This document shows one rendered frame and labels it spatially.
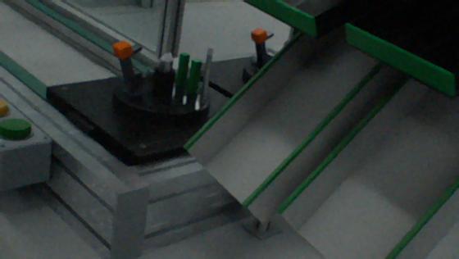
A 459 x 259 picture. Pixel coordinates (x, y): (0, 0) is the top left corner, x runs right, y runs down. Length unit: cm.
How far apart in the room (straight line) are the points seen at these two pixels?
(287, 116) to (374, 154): 12
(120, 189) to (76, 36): 62
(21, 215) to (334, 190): 42
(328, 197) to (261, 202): 7
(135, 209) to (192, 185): 9
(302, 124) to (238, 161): 8
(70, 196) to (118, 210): 10
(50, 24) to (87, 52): 15
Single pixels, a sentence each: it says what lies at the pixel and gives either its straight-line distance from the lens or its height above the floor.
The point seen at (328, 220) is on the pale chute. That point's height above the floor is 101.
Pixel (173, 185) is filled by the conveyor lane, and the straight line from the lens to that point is 82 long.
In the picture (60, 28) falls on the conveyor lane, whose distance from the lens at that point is 141.
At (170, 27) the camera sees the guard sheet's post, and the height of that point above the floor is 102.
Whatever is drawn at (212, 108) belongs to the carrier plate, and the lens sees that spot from 99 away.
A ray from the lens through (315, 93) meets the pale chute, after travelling 76.
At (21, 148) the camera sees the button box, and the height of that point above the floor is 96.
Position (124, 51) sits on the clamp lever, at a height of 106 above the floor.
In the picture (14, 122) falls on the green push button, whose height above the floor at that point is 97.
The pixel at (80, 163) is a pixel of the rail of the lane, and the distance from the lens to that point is 83.
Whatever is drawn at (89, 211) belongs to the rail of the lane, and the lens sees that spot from 83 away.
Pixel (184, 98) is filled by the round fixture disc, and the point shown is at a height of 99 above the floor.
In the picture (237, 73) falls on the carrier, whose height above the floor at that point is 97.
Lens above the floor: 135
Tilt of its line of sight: 21 degrees down
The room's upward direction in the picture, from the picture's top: 11 degrees clockwise
